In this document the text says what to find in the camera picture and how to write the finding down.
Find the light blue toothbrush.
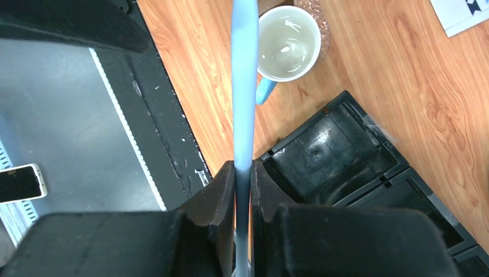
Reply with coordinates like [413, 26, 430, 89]
[231, 0, 259, 276]

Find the smartphone with white case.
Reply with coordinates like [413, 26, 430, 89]
[1, 163, 48, 204]

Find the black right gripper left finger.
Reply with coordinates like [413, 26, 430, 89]
[1, 161, 235, 276]

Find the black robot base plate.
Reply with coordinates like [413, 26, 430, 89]
[95, 0, 213, 212]

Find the black compartment organizer box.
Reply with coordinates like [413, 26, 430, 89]
[261, 91, 488, 276]

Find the white patterned placemat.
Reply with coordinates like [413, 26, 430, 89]
[430, 0, 488, 38]

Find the white mug with blue handle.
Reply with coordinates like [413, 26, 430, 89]
[255, 5, 322, 105]

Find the oval textured glass tray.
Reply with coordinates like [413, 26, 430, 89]
[293, 0, 331, 58]

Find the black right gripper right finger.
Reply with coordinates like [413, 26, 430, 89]
[250, 160, 459, 276]

